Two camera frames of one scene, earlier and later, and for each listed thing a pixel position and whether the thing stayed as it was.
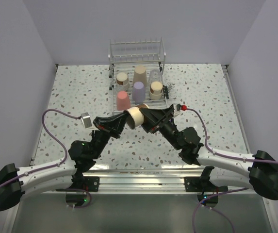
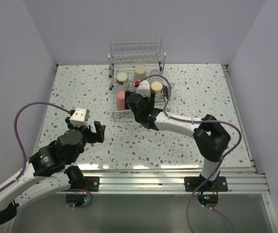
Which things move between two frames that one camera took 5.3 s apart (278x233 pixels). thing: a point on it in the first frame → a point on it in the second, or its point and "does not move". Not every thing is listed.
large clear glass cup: [155, 75] does not move
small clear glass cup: [119, 88] does not move
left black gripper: [114, 124] → [98, 136]
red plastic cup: [123, 102] does not move
